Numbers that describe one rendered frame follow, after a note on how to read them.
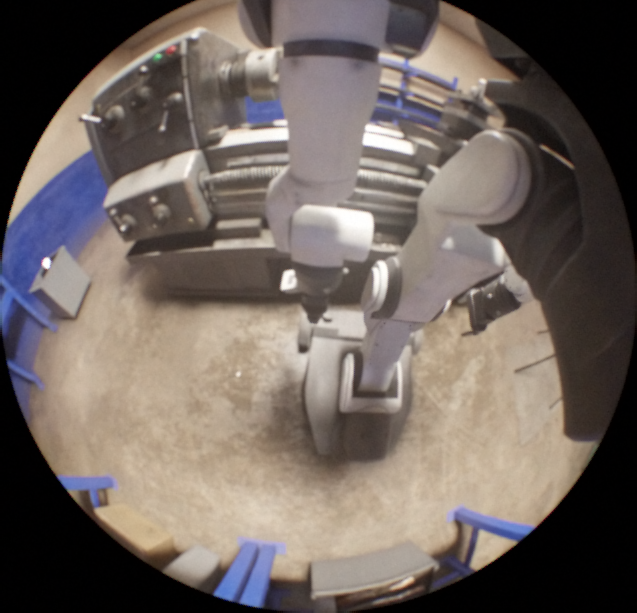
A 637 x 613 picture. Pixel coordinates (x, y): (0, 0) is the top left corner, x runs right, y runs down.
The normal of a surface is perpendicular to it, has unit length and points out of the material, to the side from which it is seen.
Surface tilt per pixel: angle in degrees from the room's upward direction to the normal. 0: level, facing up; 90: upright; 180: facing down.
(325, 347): 0
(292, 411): 0
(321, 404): 0
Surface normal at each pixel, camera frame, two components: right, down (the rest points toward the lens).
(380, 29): 0.58, 0.76
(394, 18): -0.12, 0.92
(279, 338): 0.05, -0.55
